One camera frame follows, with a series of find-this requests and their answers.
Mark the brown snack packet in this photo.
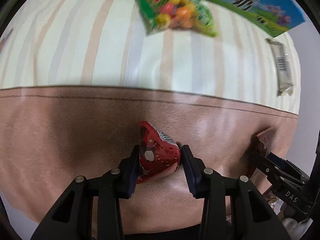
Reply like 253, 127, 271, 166
249, 127, 274, 194

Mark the red foil snack packet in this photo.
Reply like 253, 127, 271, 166
137, 121, 181, 184

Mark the grey barcode snack bar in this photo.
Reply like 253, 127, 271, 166
266, 37, 294, 96

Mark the green fruit candy bag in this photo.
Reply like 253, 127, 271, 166
136, 0, 217, 37

